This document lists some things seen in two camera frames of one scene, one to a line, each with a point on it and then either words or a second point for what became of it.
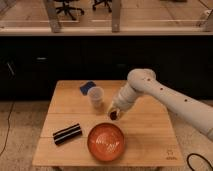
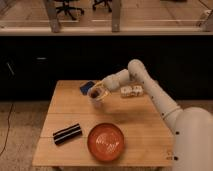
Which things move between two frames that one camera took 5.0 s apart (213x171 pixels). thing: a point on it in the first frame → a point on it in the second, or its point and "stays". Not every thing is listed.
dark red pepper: (113, 115) → (94, 94)
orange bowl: (106, 141) stays
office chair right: (106, 4) stays
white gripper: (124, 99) → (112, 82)
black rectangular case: (67, 133) stays
